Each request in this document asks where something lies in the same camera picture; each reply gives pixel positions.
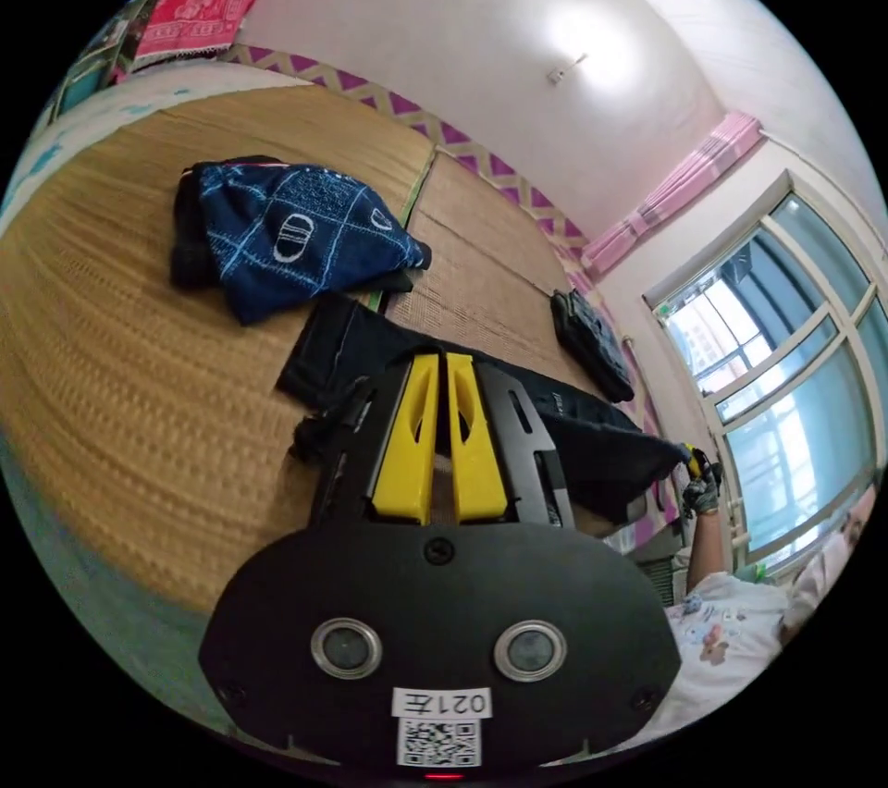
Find window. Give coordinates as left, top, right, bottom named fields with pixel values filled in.
left=643, top=171, right=888, bottom=585

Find person's body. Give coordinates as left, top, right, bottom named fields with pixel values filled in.
left=655, top=486, right=883, bottom=745

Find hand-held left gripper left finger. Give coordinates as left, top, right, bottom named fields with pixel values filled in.
left=368, top=353, right=441, bottom=524

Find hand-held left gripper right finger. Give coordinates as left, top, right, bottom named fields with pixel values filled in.
left=446, top=353, right=512, bottom=523

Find pile of clothes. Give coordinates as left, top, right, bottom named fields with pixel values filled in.
left=168, top=154, right=434, bottom=326

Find person's right forearm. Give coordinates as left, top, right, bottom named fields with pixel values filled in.
left=684, top=510, right=727, bottom=597

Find black quilted bag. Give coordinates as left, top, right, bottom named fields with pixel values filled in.
left=549, top=288, right=636, bottom=405

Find pink curtain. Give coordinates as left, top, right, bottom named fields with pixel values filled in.
left=579, top=111, right=766, bottom=280

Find black jeans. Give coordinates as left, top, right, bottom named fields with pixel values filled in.
left=276, top=293, right=686, bottom=525

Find white ceiling lamp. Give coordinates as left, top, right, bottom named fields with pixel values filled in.
left=546, top=52, right=589, bottom=86

